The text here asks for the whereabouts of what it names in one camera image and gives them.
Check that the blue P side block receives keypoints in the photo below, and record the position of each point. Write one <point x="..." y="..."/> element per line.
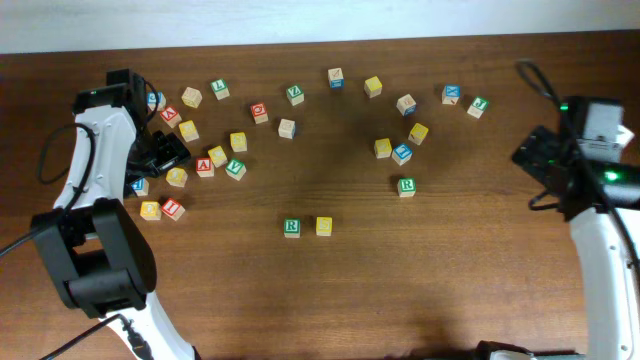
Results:
<point x="287" y="128"/>

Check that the yellow block under arm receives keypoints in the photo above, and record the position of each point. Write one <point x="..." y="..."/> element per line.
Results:
<point x="177" y="177"/>

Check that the blue D block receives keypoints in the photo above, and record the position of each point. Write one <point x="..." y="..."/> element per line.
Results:
<point x="406" y="105"/>

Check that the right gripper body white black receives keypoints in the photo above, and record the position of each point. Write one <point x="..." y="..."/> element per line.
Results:
<point x="537" y="151"/>

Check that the yellow block camera picture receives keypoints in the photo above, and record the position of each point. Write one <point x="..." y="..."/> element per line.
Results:
<point x="324" y="226"/>

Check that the blue S block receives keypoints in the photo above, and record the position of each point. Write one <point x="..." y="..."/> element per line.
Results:
<point x="156" y="101"/>

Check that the red A block lower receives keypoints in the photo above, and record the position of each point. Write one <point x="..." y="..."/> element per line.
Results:
<point x="205" y="167"/>

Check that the red a block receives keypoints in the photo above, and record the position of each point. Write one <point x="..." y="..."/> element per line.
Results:
<point x="205" y="167"/>
<point x="170" y="116"/>

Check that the yellow block tilted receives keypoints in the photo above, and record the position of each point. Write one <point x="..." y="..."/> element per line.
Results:
<point x="418" y="133"/>

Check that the blue I leaf block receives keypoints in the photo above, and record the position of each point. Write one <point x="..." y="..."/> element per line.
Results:
<point x="401" y="154"/>

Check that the green J block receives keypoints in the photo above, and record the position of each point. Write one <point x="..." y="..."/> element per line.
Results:
<point x="477" y="107"/>

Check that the green L block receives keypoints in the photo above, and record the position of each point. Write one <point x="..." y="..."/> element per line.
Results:
<point x="220" y="89"/>

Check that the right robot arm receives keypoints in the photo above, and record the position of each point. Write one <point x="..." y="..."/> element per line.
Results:
<point x="598" y="196"/>

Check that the blue X block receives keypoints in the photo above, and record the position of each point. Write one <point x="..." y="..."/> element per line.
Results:
<point x="451" y="94"/>

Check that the green r block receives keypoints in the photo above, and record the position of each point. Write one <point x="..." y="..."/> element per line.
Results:
<point x="292" y="228"/>
<point x="406" y="187"/>

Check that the plain wooden yellow block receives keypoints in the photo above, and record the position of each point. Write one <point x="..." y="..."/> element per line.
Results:
<point x="191" y="97"/>

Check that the blue H block lower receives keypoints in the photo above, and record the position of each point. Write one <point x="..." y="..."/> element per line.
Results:
<point x="140" y="187"/>

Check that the blue block far centre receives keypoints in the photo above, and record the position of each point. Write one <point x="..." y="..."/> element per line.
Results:
<point x="336" y="78"/>

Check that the red Q block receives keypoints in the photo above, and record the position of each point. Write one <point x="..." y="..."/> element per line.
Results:
<point x="259" y="113"/>

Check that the green V block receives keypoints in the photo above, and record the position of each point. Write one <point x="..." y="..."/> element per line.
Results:
<point x="236" y="169"/>

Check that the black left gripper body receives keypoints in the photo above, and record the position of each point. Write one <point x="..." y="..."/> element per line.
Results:
<point x="161" y="155"/>

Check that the green Z block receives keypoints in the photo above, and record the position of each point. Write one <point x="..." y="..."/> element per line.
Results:
<point x="295" y="95"/>

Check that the yellow block by gripper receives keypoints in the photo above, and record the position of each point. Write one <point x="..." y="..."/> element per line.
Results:
<point x="218" y="156"/>

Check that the red I block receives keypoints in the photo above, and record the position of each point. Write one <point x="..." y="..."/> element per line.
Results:
<point x="173" y="209"/>

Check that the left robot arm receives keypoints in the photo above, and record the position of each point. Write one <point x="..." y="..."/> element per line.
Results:
<point x="97" y="258"/>

